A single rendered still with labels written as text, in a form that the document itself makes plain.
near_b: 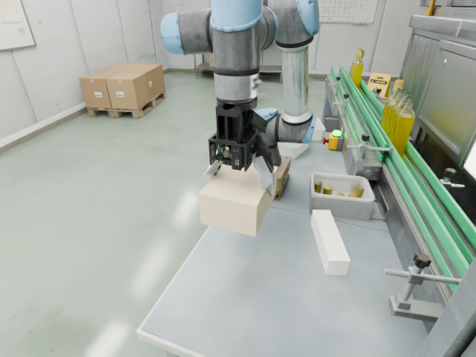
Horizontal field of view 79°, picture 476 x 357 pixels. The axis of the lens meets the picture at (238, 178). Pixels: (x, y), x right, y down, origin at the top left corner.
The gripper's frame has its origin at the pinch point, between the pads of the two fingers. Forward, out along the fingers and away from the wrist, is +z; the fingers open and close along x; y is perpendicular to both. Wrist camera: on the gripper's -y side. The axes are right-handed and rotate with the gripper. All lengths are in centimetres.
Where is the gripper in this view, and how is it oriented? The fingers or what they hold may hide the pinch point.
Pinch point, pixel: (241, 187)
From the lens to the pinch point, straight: 61.9
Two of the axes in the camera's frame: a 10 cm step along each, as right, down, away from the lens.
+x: 9.4, 1.8, -3.0
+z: 0.1, 8.5, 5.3
